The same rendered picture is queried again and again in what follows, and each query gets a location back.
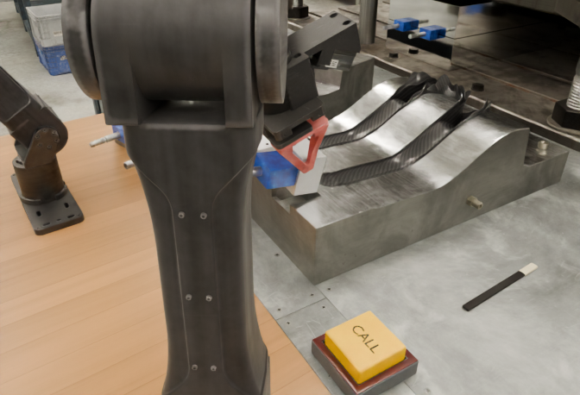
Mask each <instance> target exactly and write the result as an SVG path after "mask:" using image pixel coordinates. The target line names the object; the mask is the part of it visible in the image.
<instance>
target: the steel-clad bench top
mask: <svg viewBox="0 0 580 395"><path fill-rule="evenodd" d="M529 134H532V135H535V136H538V137H539V138H541V139H544V140H546V141H549V142H551V143H553V144H556V145H558V146H560V147H563V148H565V149H568V150H570V152H569V155H568V158H567V161H566V164H565V167H564V171H563V174H562V177H561V180H560V182H558V183H556V184H554V185H550V186H548V187H546V188H544V189H542V190H539V191H536V192H534V193H532V194H530V195H527V196H525V197H522V198H520V199H517V200H515V201H513V202H511V203H509V204H505V205H503V206H502V207H499V208H497V209H494V210H491V211H489V212H487V213H485V214H482V215H480V216H477V217H475V218H472V219H470V220H469V221H466V222H464V223H460V224H458V225H457V226H454V227H452V228H450V229H447V230H444V231H442V232H440V233H437V234H436V235H432V236H430V237H428V238H425V239H424V240H421V241H418V242H415V243H414V244H412V245H409V246H407V247H405V248H402V249H400V250H397V251H395V252H392V253H391V254H387V255H385V256H383V257H381V258H379V259H377V260H373V261H371V262H369V263H367V264H364V265H362V266H359V267H357V268H355V269H352V270H350V271H348V272H346V273H342V274H340V275H338V276H336V277H334V278H332V279H328V280H326V281H324V282H322V283H319V284H317V285H313V284H312V283H311V282H310V280H309V279H308V278H307V277H306V276H305V275H304V274H303V273H302V272H301V271H300V270H299V269H298V268H297V267H296V266H295V265H294V264H293V263H292V262H291V261H290V259H289V258H288V257H287V256H286V255H285V254H284V253H283V252H282V251H281V250H280V248H279V247H278V246H277V245H276V244H275V243H274V242H273V241H272V240H271V239H270V238H269V236H268V235H267V234H266V233H265V232H264V231H263V230H262V229H261V228H260V227H259V225H258V224H257V223H256V222H255V221H254V220H253V219H252V218H251V224H252V251H253V278H254V294H255V295H256V296H257V297H258V299H259V300H260V301H261V303H262V304H263V305H264V307H265V308H266V309H267V311H268V312H269V314H270V315H271V316H272V318H273V319H274V320H275V321H276V322H277V324H278V325H279V326H280V328H281V329H282V330H283V332H284V333H285V334H286V336H287V337H288V339H289V340H290V341H291V343H292V344H293V345H294V346H295V347H296V349H297V350H298V351H299V353H300V354H301V355H302V357H303V358H304V359H305V361H306V362H307V364H308V365H309V366H310V368H311V369H312V370H313V371H314V372H315V373H316V375H317V376H318V378H319V379H320V380H321V382H322V383H323V384H324V386H325V387H326V389H327V390H328V391H329V393H330V394H331V395H344V393H343V392H342V391H341V390H340V388H339V387H338V386H337V384H336V383H335V382H334V380H333V379H332V378H331V376H330V375H329V374H328V373H327V372H326V371H325V369H324V368H323V367H322V366H321V364H320V363H319V362H318V360H317V359H316V358H315V356H314V355H313V354H312V339H314V338H316V337H318V336H320V335H323V334H325V332H326V331H327V330H329V329H332V328H334V327H336V326H338V325H339V324H342V323H345V322H347V321H349V320H350V319H352V318H354V317H357V316H360V315H362V314H363V313H365V312H367V311H371V312H372V313H373V314H374V315H375V316H376V317H377V318H378V319H379V320H380V321H381V322H382V323H383V324H384V325H385V326H386V327H387V328H388V329H389V330H390V331H391V332H392V333H393V334H394V335H395V336H396V337H397V338H398V339H399V340H400V341H401V342H402V343H403V344H404V345H405V346H406V348H407V350H408V351H409V352H410V353H411V354H412V355H413V356H414V357H415V358H416V359H417V360H418V361H419V364H418V369H417V373H416V374H415V375H413V376H411V377H410V378H408V379H406V380H404V381H402V382H400V383H399V384H398V385H396V386H394V387H392V388H390V389H388V390H387V391H385V392H384V393H382V394H380V395H580V153H579V152H578V151H575V150H573V149H571V148H568V147H566V146H563V145H561V144H559V143H556V142H555V141H551V140H549V139H546V138H545V137H543V136H540V135H537V134H534V133H533V132H531V131H530V132H529ZM530 263H533V264H534V265H536V266H538V268H537V269H535V270H534V271H532V272H530V273H529V274H528V275H526V276H524V277H523V278H521V279H519V280H517V281H516V282H514V283H513V284H511V285H510V286H508V287H507V288H505V289H504V290H502V291H500V292H498V293H497V294H495V295H494V296H493V297H491V298H489V299H488V300H486V301H484V302H483V303H481V304H479V305H478V306H477V307H475V308H474V309H472V310H470V311H467V310H465V309H464V308H463V305H464V304H466V303H468V302H469V301H470V300H471V299H473V298H475V297H477V296H478V295H480V294H482V293H483V292H485V291H487V290H488V289H489V288H491V287H493V286H494V285H497V284H498V283H500V282H501V281H503V280H504V279H506V278H508V277H509V276H511V275H512V274H514V273H516V272H518V271H519V270H520V269H522V268H523V267H525V266H527V265H529V264H530Z"/></svg>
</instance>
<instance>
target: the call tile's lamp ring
mask: <svg viewBox="0 0 580 395"><path fill-rule="evenodd" d="M312 340H313V341H314V343H315V344H316V345H317V346H318V348H319V349H320V350H321V351H322V353H323V354H324V355H325V357H326V358H327V359H328V360H329V362H330V363H331V364H332V365H333V366H334V367H335V368H336V369H337V371H338V372H339V373H340V375H341V376H342V377H343V378H344V380H345V381H346V382H347V384H348V385H349V386H350V387H351V389H352V390H353V391H354V392H355V394H356V395H358V394H360V393H362V392H364V391H366V390H368V389H369V388H370V387H372V386H375V385H376V384H378V383H380V382H382V381H383V380H385V379H387V378H388V377H390V376H392V375H394V374H396V373H398V372H399V371H401V370H402V369H404V368H406V367H409V366H410V365H412V364H413V363H415V362H416V361H418V360H417V359H416V358H415V357H414V356H413V355H412V354H411V353H410V352H409V351H408V350H407V348H406V353H405V356H406V357H407V358H408V359H406V360H405V361H402V362H401V363H399V364H398V365H396V366H394V367H391V368H390V369H388V370H387V371H385V372H383V373H381V374H379V375H377V376H375V377H374V378H373V379H370V380H368V381H366V382H365V383H363V384H361V385H359V386H358V385H357V383H356V382H355V381H354V380H353V379H352V378H351V377H350V376H349V374H348V373H347V372H346V371H345V370H344V368H343V367H342V366H341V364H340V363H339V362H338V361H337V359H336V358H335V357H334V356H333V355H332V353H331V352H330V351H329V350H328V348H327V347H326V346H325V345H324V344H323V343H322V341H323V340H325V334H323V335H320V336H318V337H316V338H314V339H312Z"/></svg>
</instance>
